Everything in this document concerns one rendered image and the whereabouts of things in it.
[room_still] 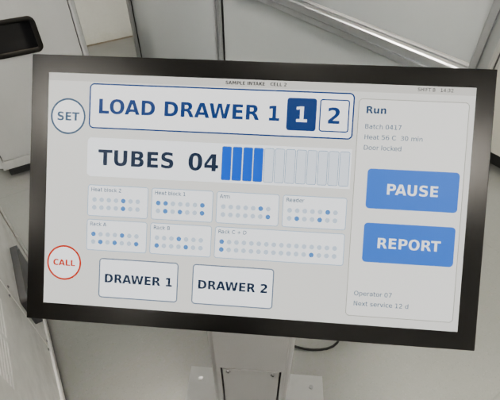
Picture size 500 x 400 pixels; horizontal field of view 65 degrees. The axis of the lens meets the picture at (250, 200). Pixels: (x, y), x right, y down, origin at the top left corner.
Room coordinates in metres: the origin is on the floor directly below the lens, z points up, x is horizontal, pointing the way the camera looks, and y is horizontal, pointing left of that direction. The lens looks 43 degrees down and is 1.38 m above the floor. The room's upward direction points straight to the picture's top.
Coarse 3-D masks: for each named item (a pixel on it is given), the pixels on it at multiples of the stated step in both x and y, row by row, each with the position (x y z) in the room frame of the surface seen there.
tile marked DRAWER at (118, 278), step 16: (112, 272) 0.28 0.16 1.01; (128, 272) 0.28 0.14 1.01; (144, 272) 0.28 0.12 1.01; (160, 272) 0.28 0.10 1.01; (176, 272) 0.28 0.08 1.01; (112, 288) 0.27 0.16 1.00; (128, 288) 0.27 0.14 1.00; (144, 288) 0.27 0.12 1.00; (160, 288) 0.27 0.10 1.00; (176, 288) 0.27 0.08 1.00
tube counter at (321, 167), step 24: (192, 144) 0.37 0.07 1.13; (216, 144) 0.37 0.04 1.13; (240, 144) 0.37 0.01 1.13; (192, 168) 0.35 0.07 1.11; (216, 168) 0.35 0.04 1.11; (240, 168) 0.35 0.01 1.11; (264, 168) 0.35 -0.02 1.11; (288, 168) 0.35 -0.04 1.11; (312, 168) 0.35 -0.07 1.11; (336, 168) 0.35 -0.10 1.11
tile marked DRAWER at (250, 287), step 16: (192, 272) 0.28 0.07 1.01; (208, 272) 0.28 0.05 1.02; (224, 272) 0.28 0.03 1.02; (240, 272) 0.27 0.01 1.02; (256, 272) 0.27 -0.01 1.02; (272, 272) 0.27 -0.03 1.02; (192, 288) 0.26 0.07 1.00; (208, 288) 0.26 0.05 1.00; (224, 288) 0.26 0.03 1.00; (240, 288) 0.26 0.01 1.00; (256, 288) 0.26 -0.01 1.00; (272, 288) 0.26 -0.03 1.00; (192, 304) 0.25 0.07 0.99; (208, 304) 0.25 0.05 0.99; (224, 304) 0.25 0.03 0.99; (240, 304) 0.25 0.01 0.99; (256, 304) 0.25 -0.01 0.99; (272, 304) 0.25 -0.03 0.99
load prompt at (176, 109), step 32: (96, 96) 0.41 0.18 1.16; (128, 96) 0.41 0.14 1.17; (160, 96) 0.41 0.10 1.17; (192, 96) 0.41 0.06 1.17; (224, 96) 0.40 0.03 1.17; (256, 96) 0.40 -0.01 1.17; (288, 96) 0.40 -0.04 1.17; (320, 96) 0.40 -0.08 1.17; (352, 96) 0.40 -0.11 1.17; (96, 128) 0.39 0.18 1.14; (128, 128) 0.39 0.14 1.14; (160, 128) 0.38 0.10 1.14; (192, 128) 0.38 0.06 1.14; (224, 128) 0.38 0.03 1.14; (256, 128) 0.38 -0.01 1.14; (288, 128) 0.38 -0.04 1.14; (320, 128) 0.38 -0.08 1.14; (352, 128) 0.37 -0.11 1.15
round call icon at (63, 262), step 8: (48, 248) 0.30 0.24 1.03; (56, 248) 0.30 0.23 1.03; (64, 248) 0.30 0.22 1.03; (72, 248) 0.30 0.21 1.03; (80, 248) 0.30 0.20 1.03; (48, 256) 0.30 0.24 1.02; (56, 256) 0.29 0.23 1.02; (64, 256) 0.29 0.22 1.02; (72, 256) 0.29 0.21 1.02; (80, 256) 0.29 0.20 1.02; (48, 264) 0.29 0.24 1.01; (56, 264) 0.29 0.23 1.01; (64, 264) 0.29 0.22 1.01; (72, 264) 0.29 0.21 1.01; (80, 264) 0.29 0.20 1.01; (48, 272) 0.28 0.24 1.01; (56, 272) 0.28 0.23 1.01; (64, 272) 0.28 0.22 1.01; (72, 272) 0.28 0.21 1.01; (80, 272) 0.28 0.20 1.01; (56, 280) 0.28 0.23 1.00; (64, 280) 0.28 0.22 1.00; (72, 280) 0.28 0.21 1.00; (80, 280) 0.28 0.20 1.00
